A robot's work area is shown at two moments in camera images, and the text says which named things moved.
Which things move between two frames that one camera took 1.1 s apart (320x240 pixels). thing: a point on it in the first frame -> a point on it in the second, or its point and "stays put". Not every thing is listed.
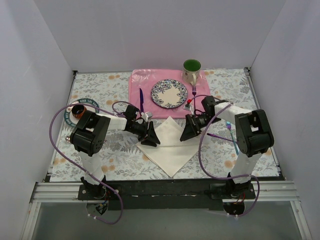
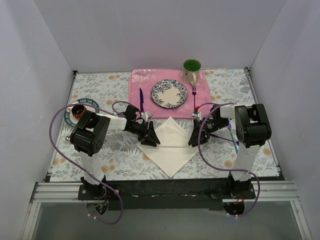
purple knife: x=141 y=101 stays put
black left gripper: x=147 y=131 stays put
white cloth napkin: x=172 y=153 stays put
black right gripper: x=193 y=123 -> x=202 y=131
